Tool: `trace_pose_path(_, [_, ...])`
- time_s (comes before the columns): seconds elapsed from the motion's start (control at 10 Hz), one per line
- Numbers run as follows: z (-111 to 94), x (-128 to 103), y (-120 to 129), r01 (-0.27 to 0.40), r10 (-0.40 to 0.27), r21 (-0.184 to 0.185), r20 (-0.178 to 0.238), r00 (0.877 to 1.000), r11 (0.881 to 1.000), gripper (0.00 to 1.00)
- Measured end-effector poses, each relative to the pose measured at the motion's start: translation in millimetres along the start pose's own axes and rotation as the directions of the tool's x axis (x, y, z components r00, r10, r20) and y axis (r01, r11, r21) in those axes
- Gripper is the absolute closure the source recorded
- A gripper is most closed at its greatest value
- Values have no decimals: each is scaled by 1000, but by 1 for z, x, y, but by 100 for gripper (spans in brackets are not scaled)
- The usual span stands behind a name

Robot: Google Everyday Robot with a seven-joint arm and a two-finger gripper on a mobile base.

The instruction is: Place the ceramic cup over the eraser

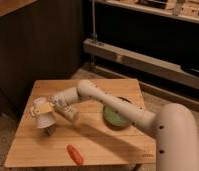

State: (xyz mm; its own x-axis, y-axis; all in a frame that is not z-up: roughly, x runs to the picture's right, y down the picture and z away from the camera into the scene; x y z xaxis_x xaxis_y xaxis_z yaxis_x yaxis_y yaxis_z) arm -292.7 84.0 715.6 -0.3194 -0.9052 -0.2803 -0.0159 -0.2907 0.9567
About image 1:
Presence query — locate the green round plate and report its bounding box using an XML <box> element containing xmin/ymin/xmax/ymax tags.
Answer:
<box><xmin>103</xmin><ymin>106</ymin><xmax>131</xmax><ymax>129</ymax></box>

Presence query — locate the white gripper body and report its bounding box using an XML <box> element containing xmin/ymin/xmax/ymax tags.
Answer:
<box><xmin>55</xmin><ymin>106</ymin><xmax>79</xmax><ymax>122</ymax></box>

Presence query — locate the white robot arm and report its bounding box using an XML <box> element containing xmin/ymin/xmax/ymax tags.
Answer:
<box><xmin>30</xmin><ymin>80</ymin><xmax>199</xmax><ymax>171</ymax></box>

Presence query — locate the wooden shelf beam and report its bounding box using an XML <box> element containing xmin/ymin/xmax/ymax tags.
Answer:
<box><xmin>83</xmin><ymin>39</ymin><xmax>199</xmax><ymax>90</ymax></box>

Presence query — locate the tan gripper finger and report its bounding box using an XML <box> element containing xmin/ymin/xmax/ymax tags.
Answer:
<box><xmin>30</xmin><ymin>102</ymin><xmax>53</xmax><ymax>116</ymax></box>

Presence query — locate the orange carrot toy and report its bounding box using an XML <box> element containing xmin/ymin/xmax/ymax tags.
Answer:
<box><xmin>67</xmin><ymin>144</ymin><xmax>84</xmax><ymax>165</ymax></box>

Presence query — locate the small wooden table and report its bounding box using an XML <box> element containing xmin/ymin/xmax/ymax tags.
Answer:
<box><xmin>4</xmin><ymin>78</ymin><xmax>158</xmax><ymax>169</ymax></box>

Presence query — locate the metal vertical pole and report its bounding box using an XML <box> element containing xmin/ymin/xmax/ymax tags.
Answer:
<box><xmin>91</xmin><ymin>0</ymin><xmax>97</xmax><ymax>42</ymax></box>

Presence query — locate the dark wooden cabinet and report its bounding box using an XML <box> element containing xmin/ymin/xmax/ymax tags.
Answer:
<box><xmin>0</xmin><ymin>0</ymin><xmax>83</xmax><ymax>114</ymax></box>

